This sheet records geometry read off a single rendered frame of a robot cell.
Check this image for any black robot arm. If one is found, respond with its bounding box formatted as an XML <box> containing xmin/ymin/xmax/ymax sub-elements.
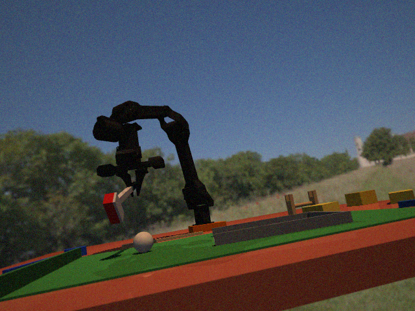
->
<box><xmin>93</xmin><ymin>100</ymin><xmax>215</xmax><ymax>225</ymax></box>

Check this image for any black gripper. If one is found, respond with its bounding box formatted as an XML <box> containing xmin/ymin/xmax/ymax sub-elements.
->
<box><xmin>97</xmin><ymin>141</ymin><xmax>165</xmax><ymax>196</ymax></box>

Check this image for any beige ball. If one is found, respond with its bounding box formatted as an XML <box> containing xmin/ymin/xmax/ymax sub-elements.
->
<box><xmin>133</xmin><ymin>232</ymin><xmax>154</xmax><ymax>253</ymax></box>

